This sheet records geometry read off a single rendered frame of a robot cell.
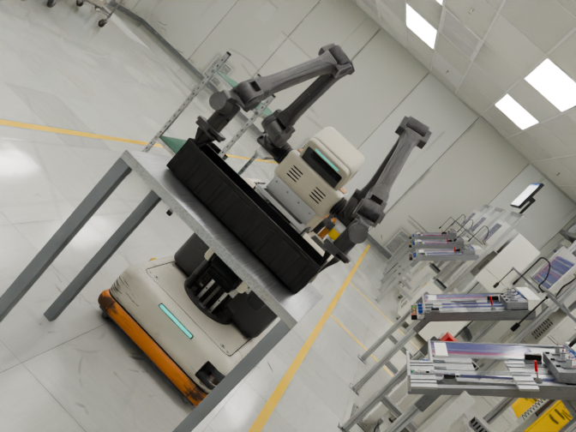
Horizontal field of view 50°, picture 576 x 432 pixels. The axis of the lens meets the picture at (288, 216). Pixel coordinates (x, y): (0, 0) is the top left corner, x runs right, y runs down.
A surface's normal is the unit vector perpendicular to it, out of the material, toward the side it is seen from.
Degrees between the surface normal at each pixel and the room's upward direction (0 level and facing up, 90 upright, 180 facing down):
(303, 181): 98
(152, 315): 90
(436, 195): 90
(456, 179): 90
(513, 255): 90
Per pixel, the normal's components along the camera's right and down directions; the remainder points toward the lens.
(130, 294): -0.21, 0.04
